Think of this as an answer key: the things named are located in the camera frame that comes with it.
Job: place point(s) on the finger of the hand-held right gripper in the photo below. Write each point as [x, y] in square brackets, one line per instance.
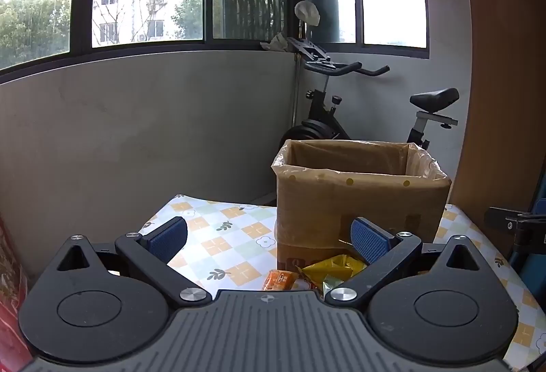
[499, 215]

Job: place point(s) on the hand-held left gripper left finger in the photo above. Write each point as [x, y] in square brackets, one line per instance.
[168, 237]

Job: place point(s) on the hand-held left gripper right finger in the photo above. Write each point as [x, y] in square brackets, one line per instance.
[371, 242]

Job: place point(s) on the brown cardboard box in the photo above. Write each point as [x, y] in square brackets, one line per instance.
[362, 201]

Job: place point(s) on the yellow snack packet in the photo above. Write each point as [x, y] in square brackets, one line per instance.
[328, 267]

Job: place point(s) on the orange snack packet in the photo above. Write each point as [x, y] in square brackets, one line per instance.
[279, 280]

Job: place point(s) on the checkered floral tablecloth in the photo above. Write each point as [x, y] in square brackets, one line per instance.
[226, 244]

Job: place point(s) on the blue cloth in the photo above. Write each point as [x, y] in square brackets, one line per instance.
[535, 269]

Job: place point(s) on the clear plastic liner bag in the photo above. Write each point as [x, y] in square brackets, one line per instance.
[298, 174]

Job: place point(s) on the black exercise bike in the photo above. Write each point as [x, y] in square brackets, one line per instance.
[318, 127]

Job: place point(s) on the wooden door panel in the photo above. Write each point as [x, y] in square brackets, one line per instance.
[499, 78]

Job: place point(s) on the thin metal pole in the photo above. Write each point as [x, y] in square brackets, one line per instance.
[296, 90]

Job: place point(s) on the red printed bag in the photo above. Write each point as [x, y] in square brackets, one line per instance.
[13, 312]

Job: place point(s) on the crumpled beige cloth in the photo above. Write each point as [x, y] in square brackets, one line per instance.
[277, 43]

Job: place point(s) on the white plastic bag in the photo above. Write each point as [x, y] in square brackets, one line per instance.
[307, 12]

